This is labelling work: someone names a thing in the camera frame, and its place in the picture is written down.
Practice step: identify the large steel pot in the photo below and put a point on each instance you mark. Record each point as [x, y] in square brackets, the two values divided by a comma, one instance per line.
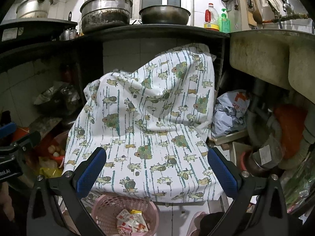
[103, 14]

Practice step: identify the large chicken wing wrapper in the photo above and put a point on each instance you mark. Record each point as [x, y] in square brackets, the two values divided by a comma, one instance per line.
[137, 223]

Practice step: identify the yellow snack packet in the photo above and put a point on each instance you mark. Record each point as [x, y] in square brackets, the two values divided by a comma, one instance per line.
[133, 212]

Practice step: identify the red bowl of eggs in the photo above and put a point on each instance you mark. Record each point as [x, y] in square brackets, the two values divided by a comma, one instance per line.
[54, 148]

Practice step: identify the concrete sink basin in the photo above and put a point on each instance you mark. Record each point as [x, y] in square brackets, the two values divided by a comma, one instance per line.
[284, 58]

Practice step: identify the blue white plastic bag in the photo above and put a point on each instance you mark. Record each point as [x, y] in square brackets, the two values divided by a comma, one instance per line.
[229, 113]

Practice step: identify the silver pressure cooker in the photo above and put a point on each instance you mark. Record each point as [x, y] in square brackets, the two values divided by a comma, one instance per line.
[33, 9]

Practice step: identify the person hand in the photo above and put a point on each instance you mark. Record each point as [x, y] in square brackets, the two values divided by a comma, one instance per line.
[6, 202]

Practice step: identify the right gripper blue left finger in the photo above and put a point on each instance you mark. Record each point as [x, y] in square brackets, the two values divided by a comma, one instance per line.
[88, 171]

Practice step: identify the yellow plastic bag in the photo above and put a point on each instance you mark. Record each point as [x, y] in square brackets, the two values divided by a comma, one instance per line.
[50, 169]

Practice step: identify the red cap oil bottle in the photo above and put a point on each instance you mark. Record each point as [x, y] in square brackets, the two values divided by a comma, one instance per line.
[211, 18]

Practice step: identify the small chicken wing wrapper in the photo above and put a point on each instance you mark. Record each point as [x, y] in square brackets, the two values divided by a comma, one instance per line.
[122, 226]

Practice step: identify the green dish soap bottle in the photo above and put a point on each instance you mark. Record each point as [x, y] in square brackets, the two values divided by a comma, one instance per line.
[224, 22]

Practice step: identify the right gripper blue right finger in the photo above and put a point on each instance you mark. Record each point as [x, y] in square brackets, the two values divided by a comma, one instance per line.
[226, 172]

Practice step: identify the pink plastic basket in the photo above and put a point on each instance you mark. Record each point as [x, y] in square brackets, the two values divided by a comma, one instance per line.
[107, 207]

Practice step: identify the dark metal wok bowl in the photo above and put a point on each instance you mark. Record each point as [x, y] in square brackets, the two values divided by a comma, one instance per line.
[164, 14]

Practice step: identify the cat print white cloth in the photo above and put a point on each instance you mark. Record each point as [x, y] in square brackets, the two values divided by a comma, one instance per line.
[153, 124]

